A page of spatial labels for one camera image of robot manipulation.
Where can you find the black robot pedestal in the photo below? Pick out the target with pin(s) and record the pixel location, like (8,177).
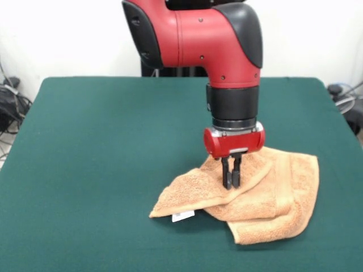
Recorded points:
(175,72)

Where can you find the small black plug box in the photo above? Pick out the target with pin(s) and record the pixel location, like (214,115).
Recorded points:
(335,89)

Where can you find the dark green table cloth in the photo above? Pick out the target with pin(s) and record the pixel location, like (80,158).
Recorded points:
(71,141)

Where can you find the tan terry towel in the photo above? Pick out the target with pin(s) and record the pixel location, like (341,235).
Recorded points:
(269,198)

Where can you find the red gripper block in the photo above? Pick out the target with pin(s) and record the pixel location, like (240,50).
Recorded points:
(235,141)

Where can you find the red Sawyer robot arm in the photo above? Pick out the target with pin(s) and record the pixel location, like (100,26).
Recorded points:
(198,37)

